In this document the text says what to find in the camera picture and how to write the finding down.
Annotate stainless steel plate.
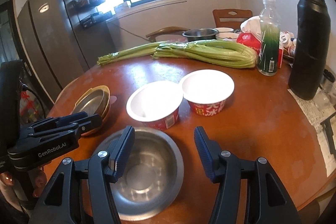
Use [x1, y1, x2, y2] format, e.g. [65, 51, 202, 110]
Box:
[72, 89, 104, 115]

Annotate stainless steel bowl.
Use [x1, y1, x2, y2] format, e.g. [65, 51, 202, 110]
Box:
[92, 126, 185, 222]

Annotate pink plastic plate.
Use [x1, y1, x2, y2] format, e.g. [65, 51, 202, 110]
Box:
[109, 96, 117, 105]

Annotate left hand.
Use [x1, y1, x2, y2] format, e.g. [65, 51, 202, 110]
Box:
[1, 166, 47, 216]

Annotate grey refrigerator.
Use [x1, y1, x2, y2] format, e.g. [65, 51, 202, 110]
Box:
[18, 0, 116, 102]

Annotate red paper bowl near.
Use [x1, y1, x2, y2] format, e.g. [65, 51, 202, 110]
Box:
[126, 81, 183, 131]

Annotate red paper bowl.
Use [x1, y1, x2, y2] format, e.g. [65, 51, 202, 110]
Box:
[126, 81, 183, 131]
[179, 69, 235, 117]

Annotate glass sliding door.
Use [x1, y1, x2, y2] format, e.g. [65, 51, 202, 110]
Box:
[0, 2, 19, 63]

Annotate celery bunch left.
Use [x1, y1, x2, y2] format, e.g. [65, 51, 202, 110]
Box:
[97, 42, 165, 66]

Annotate celery bunch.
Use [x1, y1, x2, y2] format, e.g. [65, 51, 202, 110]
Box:
[97, 42, 165, 66]
[153, 40, 257, 69]

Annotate curved wooden chair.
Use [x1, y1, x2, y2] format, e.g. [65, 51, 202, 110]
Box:
[146, 26, 189, 43]

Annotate red paper bowl far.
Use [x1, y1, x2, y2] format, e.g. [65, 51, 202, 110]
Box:
[179, 69, 235, 117]

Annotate steel bowl at back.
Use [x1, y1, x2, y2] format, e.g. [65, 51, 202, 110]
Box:
[182, 28, 219, 42]

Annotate celery bunch right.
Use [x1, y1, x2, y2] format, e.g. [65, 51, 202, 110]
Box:
[153, 40, 257, 69]

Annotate green plastic bottle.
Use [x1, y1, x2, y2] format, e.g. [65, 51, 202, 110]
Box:
[257, 0, 281, 76]

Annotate red packaging bag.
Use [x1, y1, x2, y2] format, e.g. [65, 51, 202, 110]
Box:
[236, 32, 261, 54]

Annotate black thermos flask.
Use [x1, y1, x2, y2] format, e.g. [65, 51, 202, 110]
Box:
[288, 0, 331, 100]

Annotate small yoghurt bottles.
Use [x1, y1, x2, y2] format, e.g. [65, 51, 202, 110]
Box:
[280, 31, 297, 57]

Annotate white bowl with food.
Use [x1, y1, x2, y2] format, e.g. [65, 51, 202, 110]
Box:
[216, 32, 239, 41]

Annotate white ceramic bowl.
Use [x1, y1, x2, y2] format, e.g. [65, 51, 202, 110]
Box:
[216, 27, 234, 33]

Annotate white plastic bag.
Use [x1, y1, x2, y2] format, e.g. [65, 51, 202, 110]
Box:
[240, 15, 261, 39]

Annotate wooden chair with backrest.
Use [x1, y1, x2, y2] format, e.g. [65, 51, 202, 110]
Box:
[213, 9, 253, 30]

